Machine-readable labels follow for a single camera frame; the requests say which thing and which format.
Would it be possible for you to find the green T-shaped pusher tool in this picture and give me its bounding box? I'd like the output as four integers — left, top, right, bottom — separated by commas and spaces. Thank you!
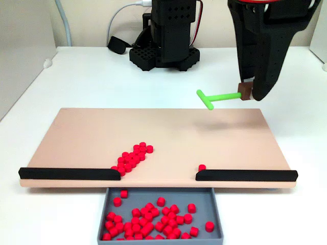
196, 83, 253, 111

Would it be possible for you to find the grey tray container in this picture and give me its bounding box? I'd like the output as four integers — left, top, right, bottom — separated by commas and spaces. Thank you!
96, 187, 223, 245

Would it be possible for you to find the black plug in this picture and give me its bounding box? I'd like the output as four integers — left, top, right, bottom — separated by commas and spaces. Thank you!
107, 35, 133, 55

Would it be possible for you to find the beige flat board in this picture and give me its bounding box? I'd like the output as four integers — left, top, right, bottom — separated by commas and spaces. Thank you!
19, 108, 298, 189

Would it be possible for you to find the grey tube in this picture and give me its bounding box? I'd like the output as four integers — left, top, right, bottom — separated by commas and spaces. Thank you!
54, 0, 74, 47

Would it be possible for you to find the red white black servo cable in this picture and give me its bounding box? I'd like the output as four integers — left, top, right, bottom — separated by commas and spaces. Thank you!
190, 0, 204, 47
236, 0, 274, 5

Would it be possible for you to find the black guide rail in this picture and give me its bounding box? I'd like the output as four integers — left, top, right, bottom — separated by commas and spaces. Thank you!
195, 169, 299, 182
18, 167, 121, 181

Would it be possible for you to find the white USB cable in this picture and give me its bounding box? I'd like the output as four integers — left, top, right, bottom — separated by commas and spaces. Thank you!
106, 0, 154, 48

